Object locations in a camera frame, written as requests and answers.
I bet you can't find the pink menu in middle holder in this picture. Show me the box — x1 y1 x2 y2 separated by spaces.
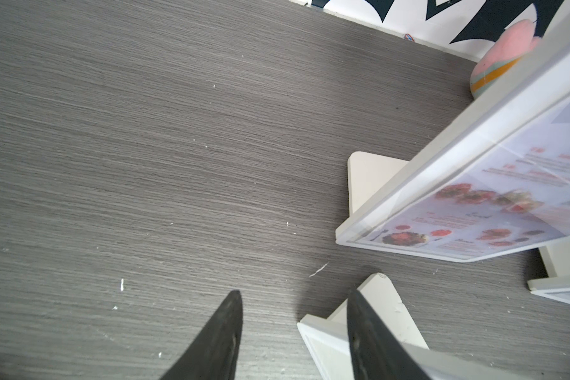
360 97 570 261

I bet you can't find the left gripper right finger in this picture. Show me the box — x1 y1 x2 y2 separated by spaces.
347 290 430 380

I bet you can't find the pink striped plush toy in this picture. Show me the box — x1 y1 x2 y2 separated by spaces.
470 20 542 99

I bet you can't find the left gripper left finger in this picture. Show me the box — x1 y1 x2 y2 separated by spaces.
161 290 243 380

